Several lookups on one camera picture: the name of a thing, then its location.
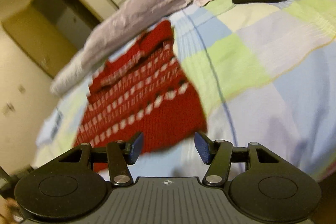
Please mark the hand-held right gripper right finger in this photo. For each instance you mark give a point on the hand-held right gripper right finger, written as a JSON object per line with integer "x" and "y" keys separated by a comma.
{"x": 202, "y": 146}

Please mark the lilac blanket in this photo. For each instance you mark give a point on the lilac blanket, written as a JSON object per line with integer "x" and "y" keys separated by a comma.
{"x": 136, "y": 8}

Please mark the red patterned knit sweater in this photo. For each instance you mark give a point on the red patterned knit sweater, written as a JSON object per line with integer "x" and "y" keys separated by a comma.
{"x": 157, "y": 113}

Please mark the light blue folded cloth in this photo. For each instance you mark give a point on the light blue folded cloth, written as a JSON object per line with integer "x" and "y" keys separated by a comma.
{"x": 50, "y": 129}

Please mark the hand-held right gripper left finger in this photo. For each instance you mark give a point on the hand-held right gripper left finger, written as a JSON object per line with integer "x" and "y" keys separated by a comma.
{"x": 136, "y": 146}

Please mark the checkered bed sheet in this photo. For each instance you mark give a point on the checkered bed sheet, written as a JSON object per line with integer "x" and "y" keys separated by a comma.
{"x": 262, "y": 56}

